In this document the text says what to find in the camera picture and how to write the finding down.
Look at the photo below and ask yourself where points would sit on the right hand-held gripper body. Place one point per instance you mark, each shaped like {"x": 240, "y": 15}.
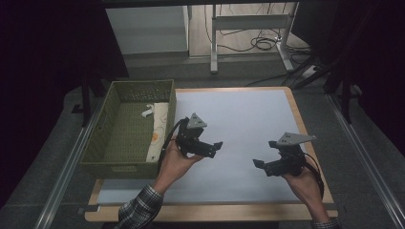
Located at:
{"x": 286, "y": 159}

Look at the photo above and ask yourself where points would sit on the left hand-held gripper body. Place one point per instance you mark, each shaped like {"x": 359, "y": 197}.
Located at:
{"x": 192, "y": 141}

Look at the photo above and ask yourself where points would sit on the cream cloth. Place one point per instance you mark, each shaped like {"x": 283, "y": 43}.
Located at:
{"x": 159, "y": 130}

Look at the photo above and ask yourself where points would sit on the green woven plastic basket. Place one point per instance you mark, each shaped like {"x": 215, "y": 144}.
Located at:
{"x": 127, "y": 133}

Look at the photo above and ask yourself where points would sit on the white foam mat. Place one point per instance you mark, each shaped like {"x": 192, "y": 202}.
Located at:
{"x": 248, "y": 108}

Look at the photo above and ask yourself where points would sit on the wooden table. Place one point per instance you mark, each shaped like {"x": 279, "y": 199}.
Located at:
{"x": 223, "y": 213}

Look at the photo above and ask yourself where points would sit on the black tape strip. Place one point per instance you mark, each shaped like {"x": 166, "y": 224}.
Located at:
{"x": 332, "y": 206}
{"x": 89, "y": 209}

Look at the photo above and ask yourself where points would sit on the white power strip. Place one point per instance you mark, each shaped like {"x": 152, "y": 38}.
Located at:
{"x": 309, "y": 71}

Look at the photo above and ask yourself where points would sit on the black tripod stand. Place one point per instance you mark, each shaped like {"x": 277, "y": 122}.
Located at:
{"x": 345, "y": 95}

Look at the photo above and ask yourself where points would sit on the white cabinet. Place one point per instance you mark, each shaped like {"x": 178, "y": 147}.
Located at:
{"x": 149, "y": 28}

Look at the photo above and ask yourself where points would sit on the dark curtain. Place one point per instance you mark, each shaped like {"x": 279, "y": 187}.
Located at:
{"x": 38, "y": 63}
{"x": 379, "y": 47}

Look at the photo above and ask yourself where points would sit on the aluminium floor rail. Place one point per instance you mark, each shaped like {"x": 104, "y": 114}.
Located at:
{"x": 366, "y": 159}
{"x": 67, "y": 171}

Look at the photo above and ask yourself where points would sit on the white metal desk frame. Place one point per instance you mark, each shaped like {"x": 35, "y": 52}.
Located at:
{"x": 248, "y": 22}

